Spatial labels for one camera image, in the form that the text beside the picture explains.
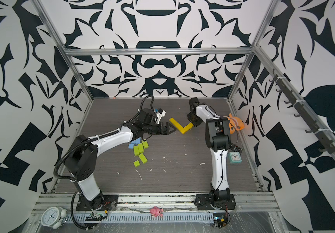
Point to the small green cube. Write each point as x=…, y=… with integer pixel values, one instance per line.
x=136, y=163

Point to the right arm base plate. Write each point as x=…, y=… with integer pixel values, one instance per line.
x=206, y=202

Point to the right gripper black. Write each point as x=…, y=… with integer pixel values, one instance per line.
x=194, y=123

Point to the yellow block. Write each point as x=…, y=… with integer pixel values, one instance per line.
x=187, y=128
x=177, y=125

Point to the white cable duct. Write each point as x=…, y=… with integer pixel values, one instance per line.
x=183, y=217

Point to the teal square clock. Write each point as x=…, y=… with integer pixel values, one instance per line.
x=235, y=157

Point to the black hook rail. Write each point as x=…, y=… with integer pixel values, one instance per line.
x=316, y=127

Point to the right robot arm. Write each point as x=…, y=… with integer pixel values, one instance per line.
x=217, y=139

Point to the circuit board right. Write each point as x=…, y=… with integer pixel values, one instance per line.
x=221, y=219

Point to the light blue block lower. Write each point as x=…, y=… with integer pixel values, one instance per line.
x=134, y=143

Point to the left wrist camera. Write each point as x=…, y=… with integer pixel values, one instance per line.
x=160, y=113

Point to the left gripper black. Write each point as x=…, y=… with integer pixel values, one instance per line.
x=166, y=128

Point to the green block upright pair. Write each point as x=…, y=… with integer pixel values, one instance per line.
x=140, y=148

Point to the orange plush toy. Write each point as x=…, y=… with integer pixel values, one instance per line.
x=235, y=124

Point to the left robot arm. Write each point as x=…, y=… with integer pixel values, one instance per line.
x=79, y=163

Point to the pink pig toy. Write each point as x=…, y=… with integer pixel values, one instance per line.
x=156, y=211

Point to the black remote control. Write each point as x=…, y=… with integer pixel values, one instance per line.
x=235, y=148

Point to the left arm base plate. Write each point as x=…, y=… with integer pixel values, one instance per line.
x=100, y=203

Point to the white alarm clock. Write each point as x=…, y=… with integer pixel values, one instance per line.
x=54, y=217

